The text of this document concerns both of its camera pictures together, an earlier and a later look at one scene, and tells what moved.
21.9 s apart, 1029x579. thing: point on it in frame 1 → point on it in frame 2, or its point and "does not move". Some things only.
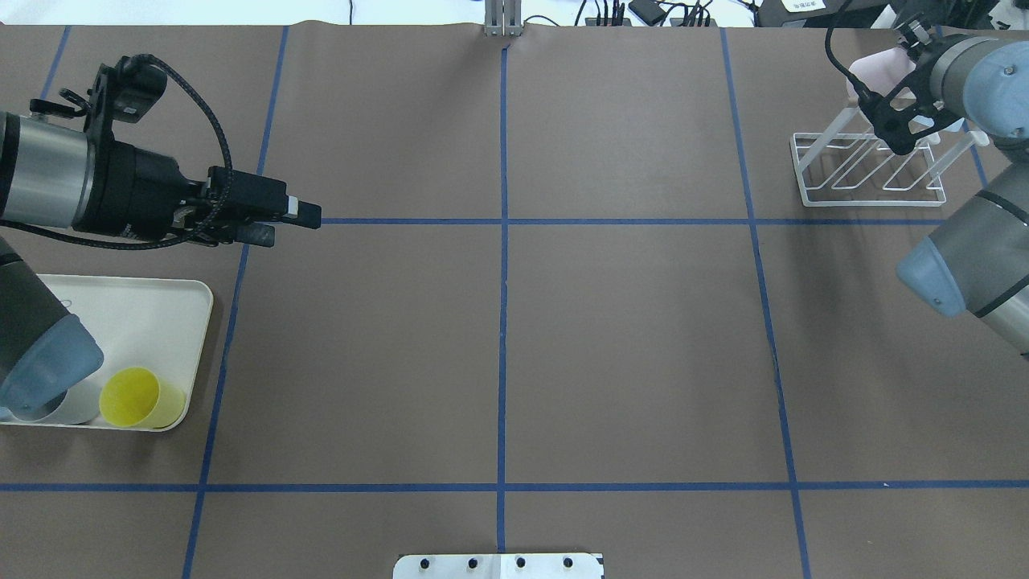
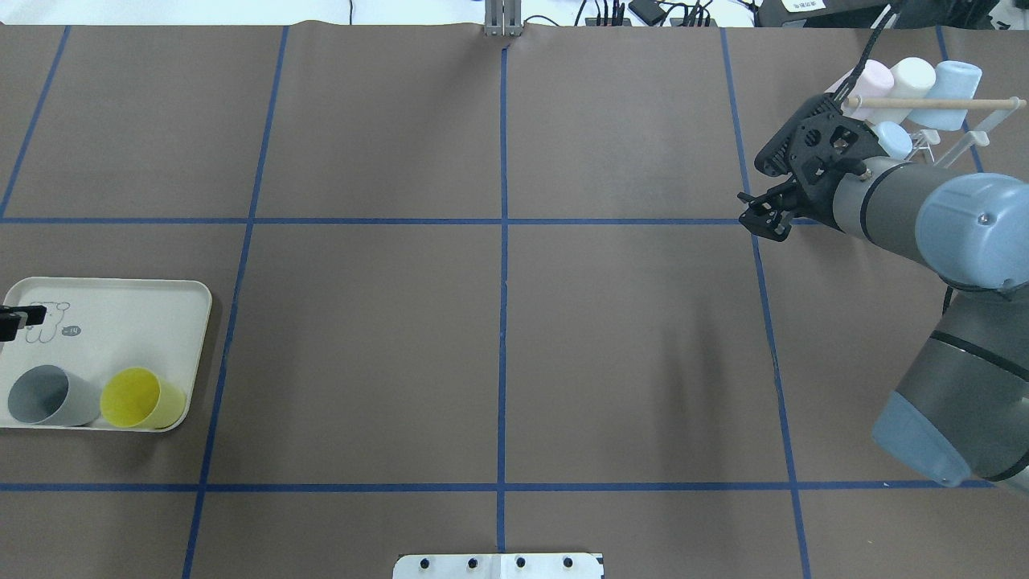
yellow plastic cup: (134, 396) does not move
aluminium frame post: (502, 18) does not move
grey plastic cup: (79, 404) does not move
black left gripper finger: (255, 195) → (14, 318)
